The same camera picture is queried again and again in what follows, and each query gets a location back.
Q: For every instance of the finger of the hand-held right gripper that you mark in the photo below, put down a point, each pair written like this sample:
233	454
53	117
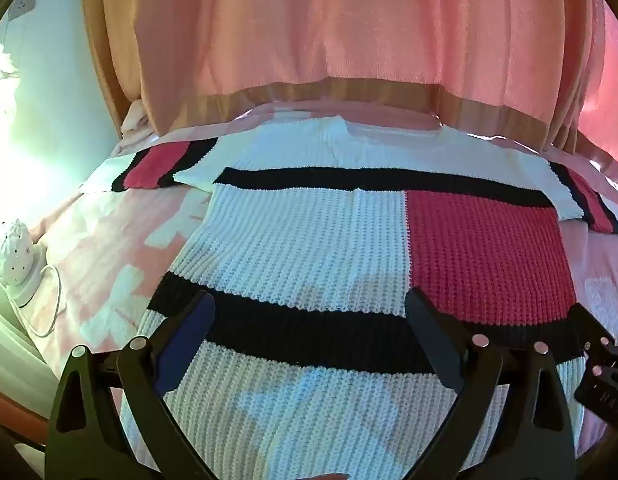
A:
591	322

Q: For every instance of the pink curtain with tan hem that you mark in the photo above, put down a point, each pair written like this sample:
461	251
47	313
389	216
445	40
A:
314	25

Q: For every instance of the white black red knit sweater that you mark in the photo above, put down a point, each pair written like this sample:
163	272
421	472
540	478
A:
309	240

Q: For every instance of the white dotted night lamp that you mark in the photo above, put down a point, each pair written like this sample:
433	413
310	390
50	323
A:
15	255

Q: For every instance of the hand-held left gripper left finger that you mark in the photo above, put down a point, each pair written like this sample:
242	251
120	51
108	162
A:
185	342

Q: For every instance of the white bedside table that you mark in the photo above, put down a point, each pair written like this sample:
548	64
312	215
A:
11	330

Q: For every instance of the pink bed sheet white pattern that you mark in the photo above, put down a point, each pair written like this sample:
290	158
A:
99	240

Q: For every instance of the white fluffy cloth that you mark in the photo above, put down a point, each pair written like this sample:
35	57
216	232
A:
135	117

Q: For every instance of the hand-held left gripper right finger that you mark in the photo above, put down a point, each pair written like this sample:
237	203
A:
436	345

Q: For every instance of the white wall socket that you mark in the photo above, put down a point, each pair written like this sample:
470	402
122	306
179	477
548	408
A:
23	4

